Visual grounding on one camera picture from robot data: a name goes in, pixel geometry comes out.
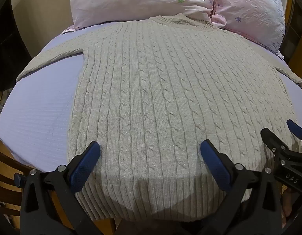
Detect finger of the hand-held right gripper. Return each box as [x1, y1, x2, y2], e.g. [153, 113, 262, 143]
[261, 127, 289, 157]
[286, 119, 302, 140]

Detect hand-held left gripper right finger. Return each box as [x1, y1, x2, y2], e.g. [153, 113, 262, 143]
[200, 139, 283, 235]

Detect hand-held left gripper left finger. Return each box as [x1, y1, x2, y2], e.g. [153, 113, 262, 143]
[14, 141, 103, 235]

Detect beige cable knit sweater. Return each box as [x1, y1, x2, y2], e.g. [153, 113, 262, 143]
[16, 15, 302, 221]

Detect lavender bed sheet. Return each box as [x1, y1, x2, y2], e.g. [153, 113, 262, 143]
[0, 23, 302, 175]

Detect wooden headboard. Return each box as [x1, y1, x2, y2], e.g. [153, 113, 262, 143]
[281, 0, 302, 79]

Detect pink floral pillow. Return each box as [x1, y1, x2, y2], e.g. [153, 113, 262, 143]
[211, 0, 287, 60]
[62, 0, 218, 34]

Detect wooden bed frame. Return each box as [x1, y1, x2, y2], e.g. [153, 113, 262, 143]
[0, 83, 117, 235]

